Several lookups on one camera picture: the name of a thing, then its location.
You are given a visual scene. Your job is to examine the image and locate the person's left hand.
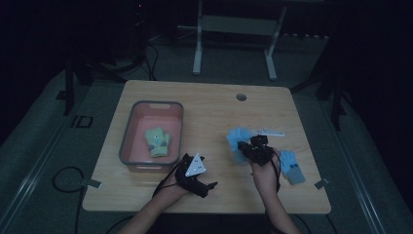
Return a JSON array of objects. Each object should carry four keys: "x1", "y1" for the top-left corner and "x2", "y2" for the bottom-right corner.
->
[{"x1": 158, "y1": 175, "x2": 192, "y2": 204}]

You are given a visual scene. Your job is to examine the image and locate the left hand-held gripper black cable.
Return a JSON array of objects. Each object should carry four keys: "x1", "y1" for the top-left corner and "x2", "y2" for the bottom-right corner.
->
[{"x1": 151, "y1": 162, "x2": 183, "y2": 199}]

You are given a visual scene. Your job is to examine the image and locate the black looped floor cable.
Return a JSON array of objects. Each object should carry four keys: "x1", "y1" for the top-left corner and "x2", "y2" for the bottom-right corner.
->
[{"x1": 52, "y1": 166, "x2": 88, "y2": 234}]

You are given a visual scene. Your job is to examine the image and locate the hand-held gripper black cable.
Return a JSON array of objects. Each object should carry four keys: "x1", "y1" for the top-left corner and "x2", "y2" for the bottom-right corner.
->
[
  {"x1": 151, "y1": 162, "x2": 183, "y2": 199},
  {"x1": 272, "y1": 152, "x2": 282, "y2": 194}
]

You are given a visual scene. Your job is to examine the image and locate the blue glove with dark dots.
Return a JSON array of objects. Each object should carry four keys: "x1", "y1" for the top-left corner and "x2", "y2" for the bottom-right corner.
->
[{"x1": 279, "y1": 149, "x2": 307, "y2": 186}]

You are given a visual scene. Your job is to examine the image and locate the plain blue glove grey cuff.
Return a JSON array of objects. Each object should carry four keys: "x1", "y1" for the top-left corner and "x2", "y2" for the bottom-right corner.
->
[{"x1": 225, "y1": 126, "x2": 255, "y2": 165}]

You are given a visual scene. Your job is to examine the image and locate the person's right hand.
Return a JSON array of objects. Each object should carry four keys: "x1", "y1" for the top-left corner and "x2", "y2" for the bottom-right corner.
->
[{"x1": 250, "y1": 148, "x2": 282, "y2": 197}]

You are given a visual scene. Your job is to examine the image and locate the right hand-held gripper black cable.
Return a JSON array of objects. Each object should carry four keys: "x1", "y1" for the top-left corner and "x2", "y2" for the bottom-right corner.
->
[{"x1": 272, "y1": 152, "x2": 282, "y2": 194}]

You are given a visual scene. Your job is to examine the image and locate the white metal stand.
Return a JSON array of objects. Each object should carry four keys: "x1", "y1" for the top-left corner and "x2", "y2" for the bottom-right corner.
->
[{"x1": 176, "y1": 0, "x2": 288, "y2": 82}]

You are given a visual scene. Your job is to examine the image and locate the black stand with splayed legs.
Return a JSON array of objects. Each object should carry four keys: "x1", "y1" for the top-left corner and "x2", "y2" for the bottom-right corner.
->
[
  {"x1": 289, "y1": 35, "x2": 348, "y2": 132},
  {"x1": 56, "y1": 57, "x2": 129, "y2": 117}
]

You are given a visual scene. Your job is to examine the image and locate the green mitten with face print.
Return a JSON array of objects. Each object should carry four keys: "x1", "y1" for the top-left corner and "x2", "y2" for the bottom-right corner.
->
[{"x1": 146, "y1": 127, "x2": 172, "y2": 159}]

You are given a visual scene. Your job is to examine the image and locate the pink basin with grey rim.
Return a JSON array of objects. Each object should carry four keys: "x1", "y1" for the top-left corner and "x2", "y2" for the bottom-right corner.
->
[{"x1": 118, "y1": 100, "x2": 185, "y2": 174}]

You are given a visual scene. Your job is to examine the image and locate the person's dark clothing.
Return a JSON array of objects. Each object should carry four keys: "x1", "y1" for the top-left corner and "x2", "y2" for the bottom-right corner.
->
[{"x1": 152, "y1": 214, "x2": 271, "y2": 234}]

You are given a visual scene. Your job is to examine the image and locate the black background cables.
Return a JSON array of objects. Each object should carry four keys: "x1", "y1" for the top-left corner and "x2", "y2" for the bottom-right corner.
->
[{"x1": 113, "y1": 40, "x2": 161, "y2": 82}]

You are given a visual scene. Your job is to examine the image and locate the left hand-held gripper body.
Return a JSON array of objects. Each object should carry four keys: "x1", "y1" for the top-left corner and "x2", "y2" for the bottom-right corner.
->
[{"x1": 174, "y1": 152, "x2": 210, "y2": 199}]

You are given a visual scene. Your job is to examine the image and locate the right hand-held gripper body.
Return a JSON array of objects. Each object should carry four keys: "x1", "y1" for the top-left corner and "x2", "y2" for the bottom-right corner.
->
[{"x1": 245, "y1": 128, "x2": 285, "y2": 167}]

